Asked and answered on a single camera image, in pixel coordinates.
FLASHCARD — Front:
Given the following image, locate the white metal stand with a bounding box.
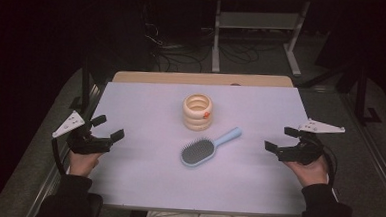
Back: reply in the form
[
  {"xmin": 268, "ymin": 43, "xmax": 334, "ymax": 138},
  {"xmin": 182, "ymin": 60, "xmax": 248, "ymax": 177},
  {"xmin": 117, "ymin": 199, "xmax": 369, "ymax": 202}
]
[{"xmin": 210, "ymin": 0, "xmax": 312, "ymax": 78}]

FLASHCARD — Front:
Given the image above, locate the cream ringed cup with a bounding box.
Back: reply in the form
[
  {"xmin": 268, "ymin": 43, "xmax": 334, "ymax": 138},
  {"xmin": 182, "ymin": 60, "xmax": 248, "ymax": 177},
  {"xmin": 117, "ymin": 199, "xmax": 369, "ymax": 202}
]
[{"xmin": 180, "ymin": 93, "xmax": 215, "ymax": 133}]

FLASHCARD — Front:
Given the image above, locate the hand-held gripper cable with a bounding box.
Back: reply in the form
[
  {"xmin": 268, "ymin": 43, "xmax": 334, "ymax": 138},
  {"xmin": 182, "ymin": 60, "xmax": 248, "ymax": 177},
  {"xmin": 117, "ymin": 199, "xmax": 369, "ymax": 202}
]
[
  {"xmin": 318, "ymin": 143, "xmax": 340, "ymax": 192},
  {"xmin": 49, "ymin": 136, "xmax": 69, "ymax": 176}
]

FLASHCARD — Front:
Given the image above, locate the person's left hand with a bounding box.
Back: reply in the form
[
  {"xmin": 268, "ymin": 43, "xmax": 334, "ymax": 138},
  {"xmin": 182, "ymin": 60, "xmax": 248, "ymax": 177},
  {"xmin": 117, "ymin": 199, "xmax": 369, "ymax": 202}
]
[{"xmin": 66, "ymin": 149, "xmax": 105, "ymax": 179}]

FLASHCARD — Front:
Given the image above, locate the person's right hand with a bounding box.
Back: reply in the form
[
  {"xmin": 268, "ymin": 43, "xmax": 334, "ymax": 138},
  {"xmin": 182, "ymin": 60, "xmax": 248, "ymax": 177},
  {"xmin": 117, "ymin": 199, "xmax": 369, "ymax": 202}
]
[{"xmin": 281, "ymin": 152, "xmax": 331, "ymax": 190}]

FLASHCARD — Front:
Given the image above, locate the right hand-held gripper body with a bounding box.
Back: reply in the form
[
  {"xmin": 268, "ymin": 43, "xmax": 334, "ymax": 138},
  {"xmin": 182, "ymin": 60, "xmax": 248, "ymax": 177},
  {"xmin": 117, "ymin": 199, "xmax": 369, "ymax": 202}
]
[{"xmin": 276, "ymin": 116, "xmax": 347, "ymax": 168}]

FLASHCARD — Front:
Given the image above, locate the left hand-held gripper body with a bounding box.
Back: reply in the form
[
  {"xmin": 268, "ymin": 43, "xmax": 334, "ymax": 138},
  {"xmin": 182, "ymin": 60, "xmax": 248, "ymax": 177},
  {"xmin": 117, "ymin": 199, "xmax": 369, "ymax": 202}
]
[{"xmin": 50, "ymin": 109, "xmax": 116, "ymax": 157}]

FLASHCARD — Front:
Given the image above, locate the black metal stand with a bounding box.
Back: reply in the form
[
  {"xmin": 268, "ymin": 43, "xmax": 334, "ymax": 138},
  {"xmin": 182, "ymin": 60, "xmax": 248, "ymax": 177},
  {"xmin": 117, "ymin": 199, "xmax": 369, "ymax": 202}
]
[
  {"xmin": 68, "ymin": 55, "xmax": 97, "ymax": 115},
  {"xmin": 352, "ymin": 63, "xmax": 386, "ymax": 126}
]

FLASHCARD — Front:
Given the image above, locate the light blue hairbrush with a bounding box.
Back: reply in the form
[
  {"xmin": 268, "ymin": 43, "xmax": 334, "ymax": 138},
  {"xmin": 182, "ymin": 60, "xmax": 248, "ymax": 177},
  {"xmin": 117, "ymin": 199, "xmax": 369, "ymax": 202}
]
[{"xmin": 179, "ymin": 123, "xmax": 243, "ymax": 170}]

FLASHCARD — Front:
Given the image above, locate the right hand-held gripper cable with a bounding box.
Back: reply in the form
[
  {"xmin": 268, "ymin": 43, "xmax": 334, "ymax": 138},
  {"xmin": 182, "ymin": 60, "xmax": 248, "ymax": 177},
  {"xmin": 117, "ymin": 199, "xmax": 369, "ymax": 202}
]
[{"xmin": 318, "ymin": 143, "xmax": 340, "ymax": 192}]

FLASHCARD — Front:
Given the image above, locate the left hand-held gripper cable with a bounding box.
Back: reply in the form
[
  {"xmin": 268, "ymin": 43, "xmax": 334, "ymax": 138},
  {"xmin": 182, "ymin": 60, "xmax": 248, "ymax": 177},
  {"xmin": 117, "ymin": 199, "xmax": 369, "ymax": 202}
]
[{"xmin": 49, "ymin": 136, "xmax": 69, "ymax": 176}]

